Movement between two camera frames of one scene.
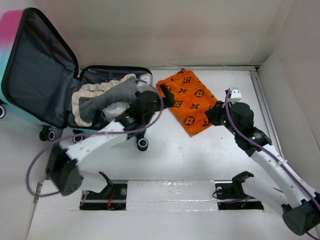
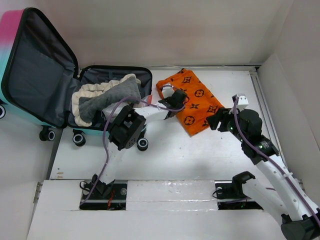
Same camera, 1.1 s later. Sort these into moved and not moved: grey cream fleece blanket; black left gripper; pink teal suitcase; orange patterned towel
Moved: black left gripper
Not moved: grey cream fleece blanket; pink teal suitcase; orange patterned towel
